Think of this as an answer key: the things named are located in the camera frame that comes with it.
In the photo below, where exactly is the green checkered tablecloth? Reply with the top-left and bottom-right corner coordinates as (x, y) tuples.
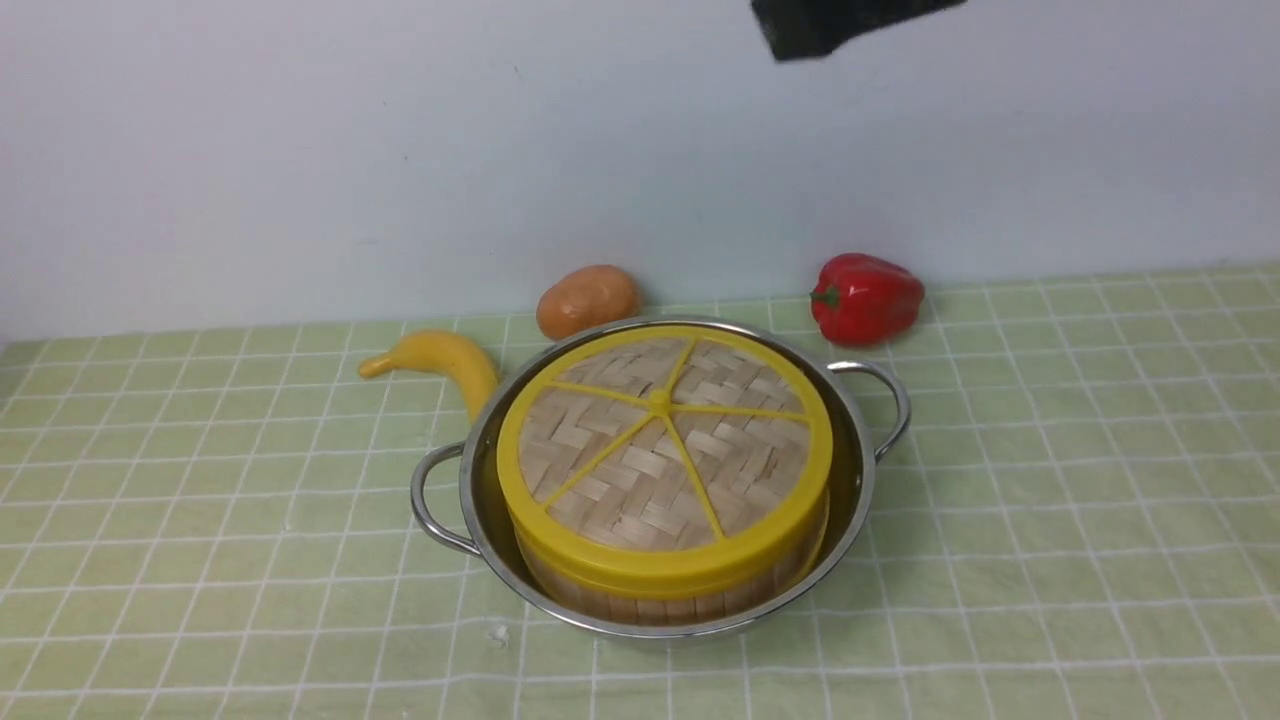
(1, 265), (1279, 719)

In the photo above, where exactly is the yellow woven bamboo steamer lid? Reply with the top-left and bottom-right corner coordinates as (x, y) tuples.
(497, 324), (835, 601)

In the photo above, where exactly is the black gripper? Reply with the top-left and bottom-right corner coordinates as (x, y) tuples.
(750, 0), (963, 63)

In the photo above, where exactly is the yellow banana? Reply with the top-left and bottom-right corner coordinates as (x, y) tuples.
(357, 329), (500, 421)

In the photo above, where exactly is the red bell pepper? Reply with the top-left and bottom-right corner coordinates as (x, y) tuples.
(810, 252), (925, 347)

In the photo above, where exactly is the stainless steel pot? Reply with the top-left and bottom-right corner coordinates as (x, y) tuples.
(410, 315), (913, 644)

